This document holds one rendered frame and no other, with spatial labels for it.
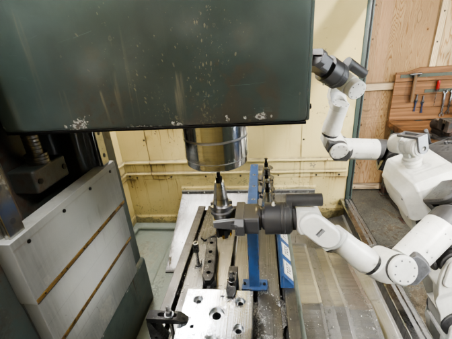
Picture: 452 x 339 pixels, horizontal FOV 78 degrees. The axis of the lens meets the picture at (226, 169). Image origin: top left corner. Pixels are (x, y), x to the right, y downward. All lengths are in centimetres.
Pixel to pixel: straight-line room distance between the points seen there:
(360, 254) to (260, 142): 108
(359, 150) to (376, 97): 232
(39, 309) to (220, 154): 58
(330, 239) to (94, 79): 65
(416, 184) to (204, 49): 81
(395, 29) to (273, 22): 304
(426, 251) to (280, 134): 107
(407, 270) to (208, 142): 60
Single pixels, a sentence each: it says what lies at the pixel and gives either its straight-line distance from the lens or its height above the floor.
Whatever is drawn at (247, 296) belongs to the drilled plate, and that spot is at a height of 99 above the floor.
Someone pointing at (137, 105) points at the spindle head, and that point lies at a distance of 60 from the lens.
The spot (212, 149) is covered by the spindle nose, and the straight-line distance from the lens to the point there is 63.
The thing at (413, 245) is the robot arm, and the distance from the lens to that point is 93.
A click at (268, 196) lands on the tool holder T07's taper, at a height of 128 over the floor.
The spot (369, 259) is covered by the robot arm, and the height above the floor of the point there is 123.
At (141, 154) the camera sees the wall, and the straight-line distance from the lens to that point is 195.
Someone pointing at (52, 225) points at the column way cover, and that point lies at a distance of 86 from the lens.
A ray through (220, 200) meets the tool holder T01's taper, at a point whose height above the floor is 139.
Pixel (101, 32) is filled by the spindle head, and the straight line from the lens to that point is 61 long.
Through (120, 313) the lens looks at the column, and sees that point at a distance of 131.
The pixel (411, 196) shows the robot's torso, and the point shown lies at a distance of 111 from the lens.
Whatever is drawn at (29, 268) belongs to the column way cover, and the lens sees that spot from 82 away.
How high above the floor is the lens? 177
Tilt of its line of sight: 24 degrees down
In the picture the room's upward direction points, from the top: 4 degrees counter-clockwise
